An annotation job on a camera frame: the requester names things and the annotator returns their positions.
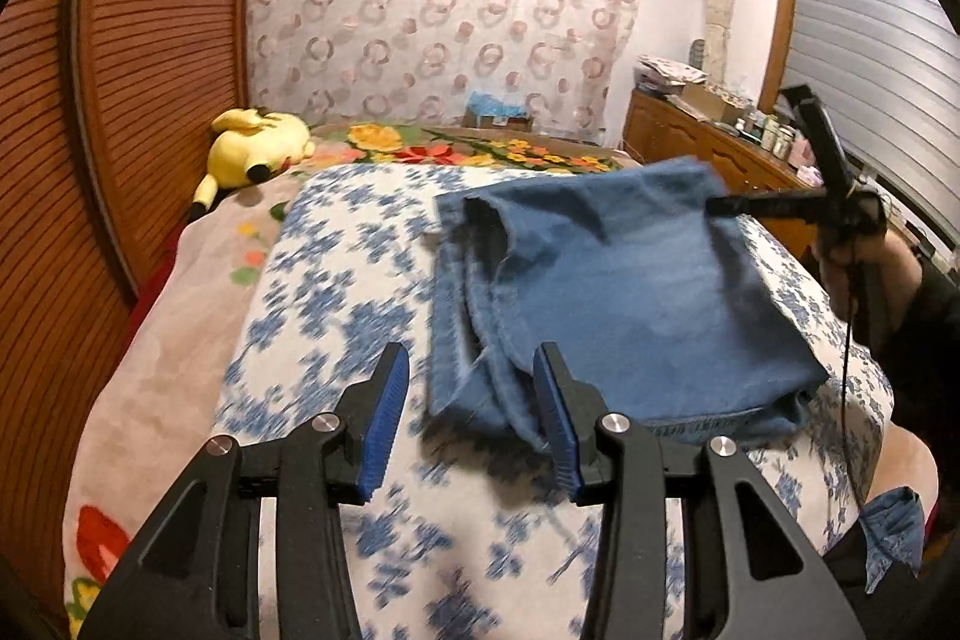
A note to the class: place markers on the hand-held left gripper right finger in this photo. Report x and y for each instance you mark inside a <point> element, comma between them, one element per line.
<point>559,437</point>

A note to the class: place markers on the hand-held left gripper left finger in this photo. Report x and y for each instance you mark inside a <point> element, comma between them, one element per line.
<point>382,422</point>

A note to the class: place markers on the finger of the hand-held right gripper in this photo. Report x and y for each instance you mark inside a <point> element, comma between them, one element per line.
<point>750,206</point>

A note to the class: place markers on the blue denim pants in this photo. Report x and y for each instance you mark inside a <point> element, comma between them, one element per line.
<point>637,295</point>

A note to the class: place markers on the person's right hand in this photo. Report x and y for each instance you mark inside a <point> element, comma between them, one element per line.
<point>904,269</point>

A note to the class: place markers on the row of small bottles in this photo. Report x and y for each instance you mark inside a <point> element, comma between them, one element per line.
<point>776,138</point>

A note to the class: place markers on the wooden cabinet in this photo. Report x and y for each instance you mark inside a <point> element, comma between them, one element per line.
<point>675,134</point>

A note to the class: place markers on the grey window blind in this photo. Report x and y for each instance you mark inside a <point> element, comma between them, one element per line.
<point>885,48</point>

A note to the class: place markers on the open cardboard box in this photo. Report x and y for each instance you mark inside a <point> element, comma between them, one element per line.
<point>709,104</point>

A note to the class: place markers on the white blue floral blanket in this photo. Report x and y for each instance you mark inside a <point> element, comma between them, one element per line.
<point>337,280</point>

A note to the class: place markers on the stack of printed cloths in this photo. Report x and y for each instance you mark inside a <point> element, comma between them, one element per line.
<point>671,72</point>

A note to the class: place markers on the pink flowered blanket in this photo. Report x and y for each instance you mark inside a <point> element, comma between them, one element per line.
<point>165,370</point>

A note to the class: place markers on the blue plastic bag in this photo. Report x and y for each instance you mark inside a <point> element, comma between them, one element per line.
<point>495,104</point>

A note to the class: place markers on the yellow plush toy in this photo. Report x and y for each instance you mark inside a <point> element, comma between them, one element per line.
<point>255,149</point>

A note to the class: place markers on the blue denim cloth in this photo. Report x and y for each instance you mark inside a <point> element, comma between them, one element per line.
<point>892,535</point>

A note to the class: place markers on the circle patterned curtain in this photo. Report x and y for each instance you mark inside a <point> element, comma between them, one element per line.
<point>420,10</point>

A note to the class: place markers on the wooden louvred wardrobe door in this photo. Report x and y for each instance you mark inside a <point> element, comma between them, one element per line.
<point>112,123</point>

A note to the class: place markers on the wooden window frame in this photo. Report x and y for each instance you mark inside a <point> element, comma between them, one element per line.
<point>780,3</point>

